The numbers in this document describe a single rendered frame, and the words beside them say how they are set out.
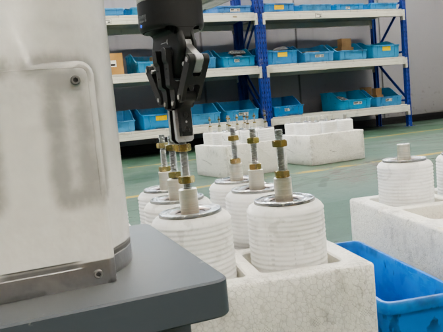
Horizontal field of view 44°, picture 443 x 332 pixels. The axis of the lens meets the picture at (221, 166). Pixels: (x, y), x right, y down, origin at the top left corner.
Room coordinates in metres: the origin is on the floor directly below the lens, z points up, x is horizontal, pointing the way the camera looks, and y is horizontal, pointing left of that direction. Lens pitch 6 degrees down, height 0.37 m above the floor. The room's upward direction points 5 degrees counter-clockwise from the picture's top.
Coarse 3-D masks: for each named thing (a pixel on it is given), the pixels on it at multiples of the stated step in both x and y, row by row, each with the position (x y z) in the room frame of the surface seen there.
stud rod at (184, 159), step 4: (180, 144) 0.64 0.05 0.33; (180, 152) 0.64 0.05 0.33; (184, 152) 0.64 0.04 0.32; (180, 156) 0.64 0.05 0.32; (184, 156) 0.64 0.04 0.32; (180, 160) 0.64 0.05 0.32; (184, 160) 0.64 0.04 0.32; (188, 160) 0.64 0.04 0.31; (184, 164) 0.64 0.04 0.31; (188, 164) 0.64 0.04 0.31; (184, 168) 0.64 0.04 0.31; (188, 168) 0.64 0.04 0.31; (184, 172) 0.64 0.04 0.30; (188, 172) 0.64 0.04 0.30; (184, 176) 0.64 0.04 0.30; (184, 184) 0.64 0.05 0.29; (188, 184) 0.64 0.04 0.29; (184, 188) 0.64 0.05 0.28; (188, 188) 0.64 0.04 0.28
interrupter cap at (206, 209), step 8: (176, 208) 0.67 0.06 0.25; (200, 208) 0.66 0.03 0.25; (208, 208) 0.65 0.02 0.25; (216, 208) 0.64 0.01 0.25; (160, 216) 0.62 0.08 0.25; (168, 216) 0.61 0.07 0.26; (176, 216) 0.61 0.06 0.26; (184, 216) 0.60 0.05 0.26; (192, 216) 0.60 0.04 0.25; (200, 216) 0.61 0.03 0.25
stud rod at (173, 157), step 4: (168, 136) 0.75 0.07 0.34; (168, 140) 0.76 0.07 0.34; (168, 144) 0.75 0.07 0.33; (172, 152) 0.75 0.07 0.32; (172, 156) 0.75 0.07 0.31; (172, 160) 0.75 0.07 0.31; (176, 160) 0.76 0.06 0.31; (172, 164) 0.75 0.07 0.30; (176, 164) 0.76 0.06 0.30; (172, 168) 0.75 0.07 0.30; (176, 168) 0.75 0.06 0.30
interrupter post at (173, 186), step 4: (168, 180) 0.75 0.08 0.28; (172, 180) 0.75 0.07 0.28; (176, 180) 0.75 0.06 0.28; (168, 184) 0.75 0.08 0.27; (172, 184) 0.75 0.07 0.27; (176, 184) 0.75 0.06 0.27; (180, 184) 0.75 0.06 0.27; (168, 188) 0.75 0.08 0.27; (172, 188) 0.75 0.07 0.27; (176, 188) 0.75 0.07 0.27; (172, 192) 0.75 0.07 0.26; (176, 192) 0.75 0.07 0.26; (172, 196) 0.75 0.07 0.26; (176, 196) 0.75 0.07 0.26
